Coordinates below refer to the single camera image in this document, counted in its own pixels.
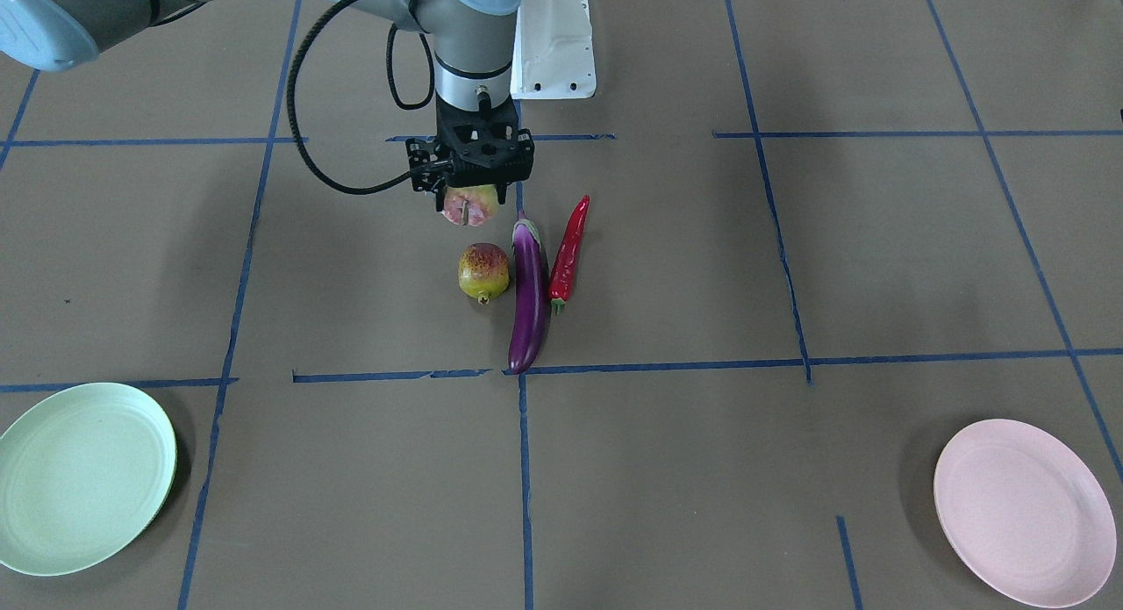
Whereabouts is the purple eggplant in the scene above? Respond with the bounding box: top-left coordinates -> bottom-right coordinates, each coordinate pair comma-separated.
508,210 -> 551,375

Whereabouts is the pink plate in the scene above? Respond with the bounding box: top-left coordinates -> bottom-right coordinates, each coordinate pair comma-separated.
932,419 -> 1119,609

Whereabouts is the red chili pepper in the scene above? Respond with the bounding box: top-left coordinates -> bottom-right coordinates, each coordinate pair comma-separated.
547,195 -> 590,315

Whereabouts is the red yellow pomegranate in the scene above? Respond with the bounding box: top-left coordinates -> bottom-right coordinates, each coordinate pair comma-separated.
457,243 -> 510,304

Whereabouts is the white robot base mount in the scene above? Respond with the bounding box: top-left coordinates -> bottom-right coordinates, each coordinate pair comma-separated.
511,0 -> 597,99

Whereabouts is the pale pink green peach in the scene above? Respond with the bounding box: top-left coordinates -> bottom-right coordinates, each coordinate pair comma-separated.
439,183 -> 500,226

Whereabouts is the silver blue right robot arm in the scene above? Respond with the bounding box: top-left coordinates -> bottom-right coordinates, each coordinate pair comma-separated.
1,0 -> 536,222

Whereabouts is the light green plate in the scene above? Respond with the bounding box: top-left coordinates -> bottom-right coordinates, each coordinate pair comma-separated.
1,383 -> 179,577

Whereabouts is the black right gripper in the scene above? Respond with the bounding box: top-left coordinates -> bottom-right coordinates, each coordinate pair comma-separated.
405,97 -> 536,210

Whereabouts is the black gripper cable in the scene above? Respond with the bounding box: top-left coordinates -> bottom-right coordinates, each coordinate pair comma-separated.
286,0 -> 436,195

